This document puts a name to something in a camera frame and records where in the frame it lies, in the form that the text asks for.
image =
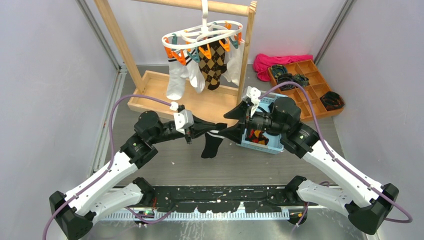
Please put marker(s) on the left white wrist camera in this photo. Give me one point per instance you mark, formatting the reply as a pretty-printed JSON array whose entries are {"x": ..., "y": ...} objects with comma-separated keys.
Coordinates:
[{"x": 183, "y": 118}]

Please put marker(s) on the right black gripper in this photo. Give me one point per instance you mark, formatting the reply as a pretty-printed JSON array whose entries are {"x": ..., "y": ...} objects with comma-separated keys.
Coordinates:
[{"x": 241, "y": 112}]

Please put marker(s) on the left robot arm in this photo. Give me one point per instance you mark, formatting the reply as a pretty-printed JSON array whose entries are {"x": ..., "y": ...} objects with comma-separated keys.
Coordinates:
[{"x": 77, "y": 210}]

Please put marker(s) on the white clip sock hanger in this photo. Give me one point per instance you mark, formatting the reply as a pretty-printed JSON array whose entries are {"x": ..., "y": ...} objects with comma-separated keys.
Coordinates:
[{"x": 196, "y": 41}]

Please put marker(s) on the white sock middle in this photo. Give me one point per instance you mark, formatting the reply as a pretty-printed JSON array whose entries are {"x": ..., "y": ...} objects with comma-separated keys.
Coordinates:
[{"x": 195, "y": 76}]

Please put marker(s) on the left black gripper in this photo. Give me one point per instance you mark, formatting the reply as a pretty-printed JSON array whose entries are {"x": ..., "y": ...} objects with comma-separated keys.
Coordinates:
[{"x": 199, "y": 127}]

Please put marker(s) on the light blue plastic basket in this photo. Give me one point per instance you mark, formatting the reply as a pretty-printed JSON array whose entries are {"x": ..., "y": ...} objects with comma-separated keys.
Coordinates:
[{"x": 273, "y": 146}]

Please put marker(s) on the black sock white stripes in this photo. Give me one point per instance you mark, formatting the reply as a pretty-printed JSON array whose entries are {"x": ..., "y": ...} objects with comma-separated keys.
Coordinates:
[{"x": 212, "y": 141}]

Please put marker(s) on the rolled dark sock in tray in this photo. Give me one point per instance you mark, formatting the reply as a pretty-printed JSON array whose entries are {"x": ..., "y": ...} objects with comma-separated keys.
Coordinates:
[{"x": 278, "y": 70}]

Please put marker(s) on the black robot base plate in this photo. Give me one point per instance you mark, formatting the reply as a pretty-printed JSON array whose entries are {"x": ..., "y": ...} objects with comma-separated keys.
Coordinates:
[{"x": 231, "y": 201}]

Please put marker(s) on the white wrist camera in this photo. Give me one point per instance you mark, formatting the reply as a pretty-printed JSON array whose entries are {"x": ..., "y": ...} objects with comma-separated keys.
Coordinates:
[
  {"x": 251, "y": 96},
  {"x": 183, "y": 118}
]

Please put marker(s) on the wooden compartment tray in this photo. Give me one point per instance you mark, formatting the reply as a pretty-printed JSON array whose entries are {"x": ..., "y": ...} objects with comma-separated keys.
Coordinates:
[{"x": 317, "y": 87}]

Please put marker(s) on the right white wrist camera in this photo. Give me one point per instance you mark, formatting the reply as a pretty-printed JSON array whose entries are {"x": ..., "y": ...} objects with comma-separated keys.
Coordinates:
[{"x": 251, "y": 96}]

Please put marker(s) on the red yellow argyle sock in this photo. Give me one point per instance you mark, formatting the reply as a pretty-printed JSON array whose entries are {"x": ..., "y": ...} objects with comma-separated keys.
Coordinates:
[{"x": 257, "y": 136}]

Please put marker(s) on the wooden hanging rack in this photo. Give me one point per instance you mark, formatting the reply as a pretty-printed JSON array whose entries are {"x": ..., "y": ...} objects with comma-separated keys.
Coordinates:
[{"x": 208, "y": 105}]

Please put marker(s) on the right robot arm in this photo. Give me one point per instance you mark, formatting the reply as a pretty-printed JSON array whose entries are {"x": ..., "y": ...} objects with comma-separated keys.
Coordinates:
[{"x": 364, "y": 201}]

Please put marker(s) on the white sock right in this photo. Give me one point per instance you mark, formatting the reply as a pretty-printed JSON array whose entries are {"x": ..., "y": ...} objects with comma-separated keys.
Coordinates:
[{"x": 233, "y": 63}]

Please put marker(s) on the brown argyle sock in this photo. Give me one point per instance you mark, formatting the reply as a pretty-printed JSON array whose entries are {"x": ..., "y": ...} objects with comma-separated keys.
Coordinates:
[{"x": 212, "y": 63}]

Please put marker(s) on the rolled dark sock right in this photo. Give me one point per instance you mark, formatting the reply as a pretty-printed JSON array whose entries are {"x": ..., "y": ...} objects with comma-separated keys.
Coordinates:
[{"x": 301, "y": 79}]

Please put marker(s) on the white sock with stripes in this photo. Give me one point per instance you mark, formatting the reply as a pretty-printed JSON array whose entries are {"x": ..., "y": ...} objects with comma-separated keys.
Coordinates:
[{"x": 178, "y": 74}]

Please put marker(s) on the pink cloth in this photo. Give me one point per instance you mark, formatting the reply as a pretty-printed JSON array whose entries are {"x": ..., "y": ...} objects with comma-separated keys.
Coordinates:
[{"x": 262, "y": 62}]

